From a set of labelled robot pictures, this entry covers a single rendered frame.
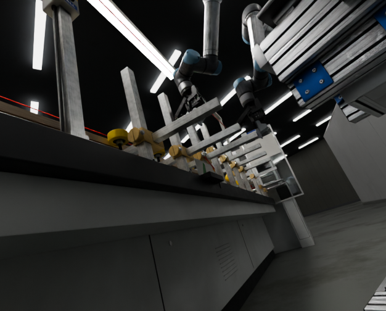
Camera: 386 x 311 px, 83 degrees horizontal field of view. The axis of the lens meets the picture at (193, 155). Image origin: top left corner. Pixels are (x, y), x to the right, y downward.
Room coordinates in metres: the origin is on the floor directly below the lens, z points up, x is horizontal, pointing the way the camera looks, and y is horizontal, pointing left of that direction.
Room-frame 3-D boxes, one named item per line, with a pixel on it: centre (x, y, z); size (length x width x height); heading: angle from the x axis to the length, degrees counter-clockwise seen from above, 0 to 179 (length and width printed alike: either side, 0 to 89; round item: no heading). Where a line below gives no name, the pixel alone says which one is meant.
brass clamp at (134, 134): (0.67, 0.14, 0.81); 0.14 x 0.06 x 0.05; 159
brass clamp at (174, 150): (0.90, 0.05, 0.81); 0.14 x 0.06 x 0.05; 159
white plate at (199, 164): (1.08, -0.05, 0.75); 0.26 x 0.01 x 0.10; 159
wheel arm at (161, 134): (0.66, 0.07, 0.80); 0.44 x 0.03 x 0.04; 69
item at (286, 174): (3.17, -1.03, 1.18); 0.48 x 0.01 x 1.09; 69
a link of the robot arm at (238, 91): (1.03, -0.38, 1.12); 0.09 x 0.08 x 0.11; 84
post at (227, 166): (1.58, -0.22, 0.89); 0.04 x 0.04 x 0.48; 69
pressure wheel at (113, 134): (0.74, 0.26, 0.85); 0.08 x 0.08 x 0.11
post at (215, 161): (1.35, -0.13, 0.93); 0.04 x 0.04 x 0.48; 69
